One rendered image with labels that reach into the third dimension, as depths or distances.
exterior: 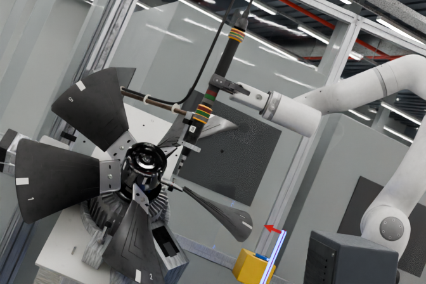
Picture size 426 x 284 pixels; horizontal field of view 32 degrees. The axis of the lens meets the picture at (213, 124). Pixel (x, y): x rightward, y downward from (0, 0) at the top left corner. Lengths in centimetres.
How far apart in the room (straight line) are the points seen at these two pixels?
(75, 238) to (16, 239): 55
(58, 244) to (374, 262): 110
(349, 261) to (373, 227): 72
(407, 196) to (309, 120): 35
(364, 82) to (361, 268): 90
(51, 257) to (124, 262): 33
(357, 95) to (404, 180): 27
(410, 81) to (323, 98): 25
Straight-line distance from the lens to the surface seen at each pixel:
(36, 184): 205
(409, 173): 218
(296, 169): 290
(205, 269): 289
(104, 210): 220
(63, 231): 225
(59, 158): 207
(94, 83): 228
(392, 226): 208
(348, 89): 217
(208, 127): 228
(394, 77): 219
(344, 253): 137
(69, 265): 220
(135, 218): 202
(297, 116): 215
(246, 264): 241
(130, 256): 196
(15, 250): 278
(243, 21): 218
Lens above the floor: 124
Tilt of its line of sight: 4 degrees up
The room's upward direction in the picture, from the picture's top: 23 degrees clockwise
